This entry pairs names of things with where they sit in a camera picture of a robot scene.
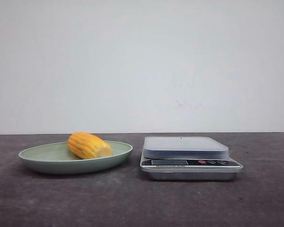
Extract yellow corn cob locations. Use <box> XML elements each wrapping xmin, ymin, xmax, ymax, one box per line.
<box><xmin>67</xmin><ymin>132</ymin><xmax>113</xmax><ymax>159</ymax></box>

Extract silver digital kitchen scale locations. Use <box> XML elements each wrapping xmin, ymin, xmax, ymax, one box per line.
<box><xmin>140</xmin><ymin>136</ymin><xmax>243</xmax><ymax>181</ymax></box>

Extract pale green plate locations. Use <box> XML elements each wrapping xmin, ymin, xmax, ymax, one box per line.
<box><xmin>18</xmin><ymin>141</ymin><xmax>133</xmax><ymax>175</ymax></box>

